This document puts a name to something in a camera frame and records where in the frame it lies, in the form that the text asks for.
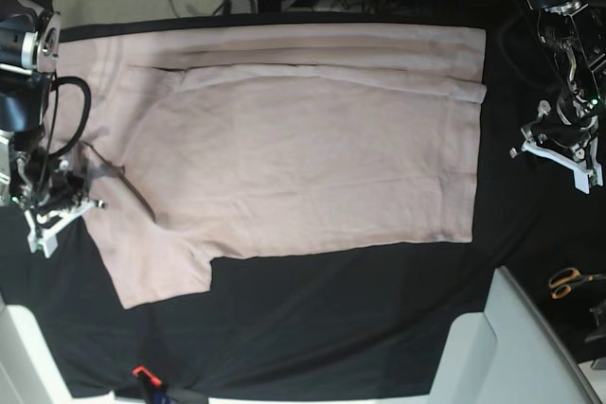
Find pink T-shirt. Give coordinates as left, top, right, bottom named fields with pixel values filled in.
left=58, top=24, right=487, bottom=308

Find red black clamp bottom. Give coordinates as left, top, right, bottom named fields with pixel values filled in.
left=132, top=365, right=173, bottom=404

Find white container left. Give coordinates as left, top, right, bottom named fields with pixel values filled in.
left=1, top=303, right=116, bottom=404

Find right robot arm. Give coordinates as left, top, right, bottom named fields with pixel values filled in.
left=1, top=0, right=104, bottom=257

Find white container right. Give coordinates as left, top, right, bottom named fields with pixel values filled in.
left=428, top=267, right=600, bottom=404

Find white container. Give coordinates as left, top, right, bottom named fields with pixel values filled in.
left=428, top=267, right=600, bottom=404
left=1, top=303, right=116, bottom=404

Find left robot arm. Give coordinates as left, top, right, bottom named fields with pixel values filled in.
left=511, top=0, right=605, bottom=193

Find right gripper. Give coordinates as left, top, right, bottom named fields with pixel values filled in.
left=13, top=141, right=125, bottom=258

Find orange handled scissors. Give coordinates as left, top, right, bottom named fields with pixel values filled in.
left=548, top=267, right=605, bottom=300

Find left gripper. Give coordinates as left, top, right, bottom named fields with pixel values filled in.
left=509, top=100, right=598, bottom=194

